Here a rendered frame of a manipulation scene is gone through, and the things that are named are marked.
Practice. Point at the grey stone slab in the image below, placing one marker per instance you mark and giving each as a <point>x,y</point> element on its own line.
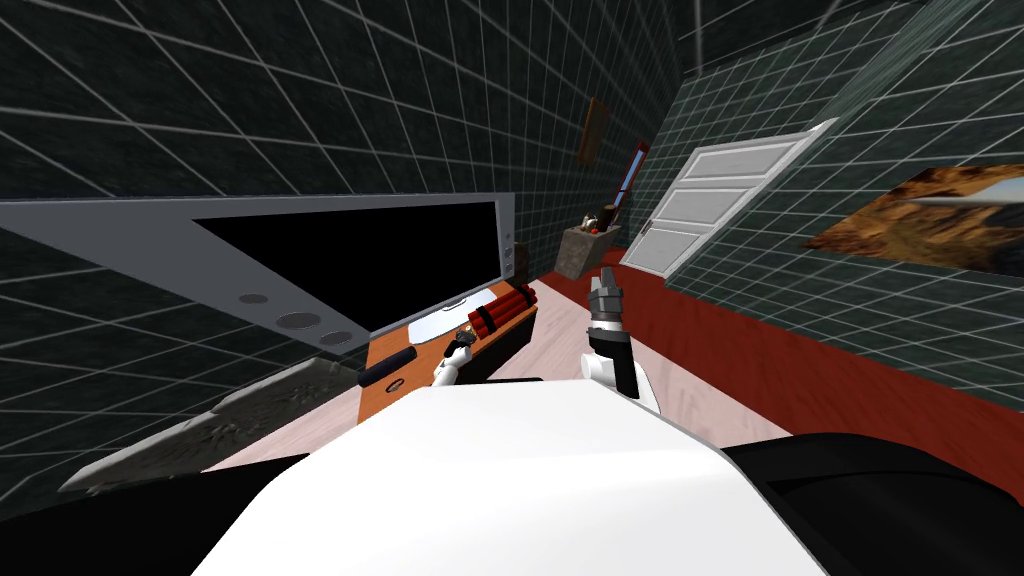
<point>224,424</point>

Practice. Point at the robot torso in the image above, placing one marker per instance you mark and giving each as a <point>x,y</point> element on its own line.
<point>512,480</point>

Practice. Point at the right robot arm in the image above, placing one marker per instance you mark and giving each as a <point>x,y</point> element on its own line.
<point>880,512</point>

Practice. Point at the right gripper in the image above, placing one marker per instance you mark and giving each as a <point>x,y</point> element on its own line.
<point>606,306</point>

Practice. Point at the red rolled towels bundle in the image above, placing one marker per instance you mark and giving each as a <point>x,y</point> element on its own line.
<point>502,308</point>

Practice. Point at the brown wall picture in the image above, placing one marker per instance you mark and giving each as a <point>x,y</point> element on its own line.
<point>593,132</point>

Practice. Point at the brown landscape painting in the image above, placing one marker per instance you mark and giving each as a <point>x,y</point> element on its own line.
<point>928,224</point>

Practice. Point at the grey framed mirror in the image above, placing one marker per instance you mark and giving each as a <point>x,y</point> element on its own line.
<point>120,232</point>

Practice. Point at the brown stone cabinet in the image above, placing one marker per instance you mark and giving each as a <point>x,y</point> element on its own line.
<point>578,248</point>

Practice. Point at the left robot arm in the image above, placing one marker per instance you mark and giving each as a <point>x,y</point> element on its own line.
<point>96,536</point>

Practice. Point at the orange vanity counter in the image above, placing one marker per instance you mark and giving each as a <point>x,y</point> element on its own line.
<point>378,404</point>

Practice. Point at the red framed window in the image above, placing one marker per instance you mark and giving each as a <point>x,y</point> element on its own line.
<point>630,176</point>

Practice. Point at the black cylinder bar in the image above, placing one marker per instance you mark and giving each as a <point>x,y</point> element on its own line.
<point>388,366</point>

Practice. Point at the white panel door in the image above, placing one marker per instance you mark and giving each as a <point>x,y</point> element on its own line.
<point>704,208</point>

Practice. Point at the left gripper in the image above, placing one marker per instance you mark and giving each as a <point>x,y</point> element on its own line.
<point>464,339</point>

